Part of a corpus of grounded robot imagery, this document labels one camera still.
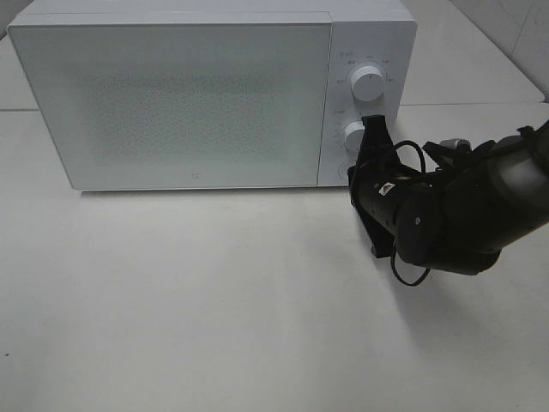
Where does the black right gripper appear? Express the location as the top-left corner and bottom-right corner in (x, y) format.
(347, 114), (425, 258)

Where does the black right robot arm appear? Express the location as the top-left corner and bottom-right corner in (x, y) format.
(347, 115), (548, 276)

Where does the round white door button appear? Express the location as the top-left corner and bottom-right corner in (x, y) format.
(338, 161), (355, 185)

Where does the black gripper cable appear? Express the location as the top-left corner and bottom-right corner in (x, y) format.
(377, 140), (432, 287)

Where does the white control knob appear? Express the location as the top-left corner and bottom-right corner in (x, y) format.
(350, 63), (386, 102)
(343, 121), (365, 153)

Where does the white microwave oven body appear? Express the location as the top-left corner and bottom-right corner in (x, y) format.
(7, 1), (417, 188)

